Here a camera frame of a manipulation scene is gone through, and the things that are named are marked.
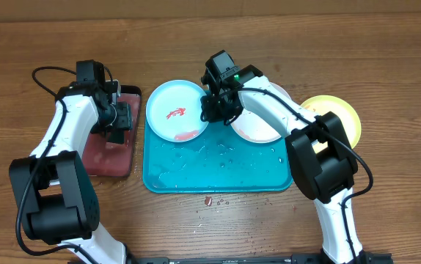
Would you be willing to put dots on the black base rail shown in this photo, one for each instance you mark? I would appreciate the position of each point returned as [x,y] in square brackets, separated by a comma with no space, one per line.
[319,258]

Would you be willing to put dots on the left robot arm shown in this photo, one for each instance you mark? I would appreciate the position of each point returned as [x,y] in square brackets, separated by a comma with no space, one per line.
[57,204]

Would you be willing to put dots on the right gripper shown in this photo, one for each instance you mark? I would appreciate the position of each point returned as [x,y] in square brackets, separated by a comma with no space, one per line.
[216,116]

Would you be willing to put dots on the white plate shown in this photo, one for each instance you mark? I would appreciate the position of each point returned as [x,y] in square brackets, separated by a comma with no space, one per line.
[254,129]

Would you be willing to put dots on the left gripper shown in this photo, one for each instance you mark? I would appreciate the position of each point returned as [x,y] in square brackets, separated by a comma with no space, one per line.
[125,121]

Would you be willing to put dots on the yellow-green plate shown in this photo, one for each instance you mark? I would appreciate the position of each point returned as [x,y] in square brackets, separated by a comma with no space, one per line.
[323,104]

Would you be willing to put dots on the teal plastic serving tray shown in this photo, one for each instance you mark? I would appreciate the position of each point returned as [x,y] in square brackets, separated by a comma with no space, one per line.
[182,154]

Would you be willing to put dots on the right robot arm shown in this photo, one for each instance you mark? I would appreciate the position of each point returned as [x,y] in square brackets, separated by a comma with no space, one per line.
[321,160]

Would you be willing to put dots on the black tray with pink water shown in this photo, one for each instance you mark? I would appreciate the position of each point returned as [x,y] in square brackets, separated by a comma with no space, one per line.
[108,159]

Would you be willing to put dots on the green and orange sponge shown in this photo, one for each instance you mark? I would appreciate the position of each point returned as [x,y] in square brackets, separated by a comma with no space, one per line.
[116,137]

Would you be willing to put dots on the light blue plate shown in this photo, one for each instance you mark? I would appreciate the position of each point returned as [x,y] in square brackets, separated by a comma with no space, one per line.
[175,110]

